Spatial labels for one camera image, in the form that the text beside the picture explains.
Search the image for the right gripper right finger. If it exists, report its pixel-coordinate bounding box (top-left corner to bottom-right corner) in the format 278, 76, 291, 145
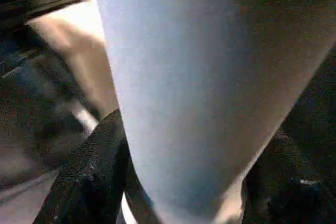
241, 128, 336, 224

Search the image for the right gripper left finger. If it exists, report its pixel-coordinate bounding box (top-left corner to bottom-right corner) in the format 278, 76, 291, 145
34, 109, 163, 224

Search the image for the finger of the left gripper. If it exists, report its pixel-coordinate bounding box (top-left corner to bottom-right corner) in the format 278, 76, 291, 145
0, 0, 91, 29

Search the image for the white plastic table top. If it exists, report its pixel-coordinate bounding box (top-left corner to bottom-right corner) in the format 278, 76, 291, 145
15, 0, 245, 224

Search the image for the white plastic table leg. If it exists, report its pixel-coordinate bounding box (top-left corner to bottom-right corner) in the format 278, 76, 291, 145
90, 0, 336, 224

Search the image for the black mat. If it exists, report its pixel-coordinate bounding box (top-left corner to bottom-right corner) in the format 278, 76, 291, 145
0, 19, 336, 224

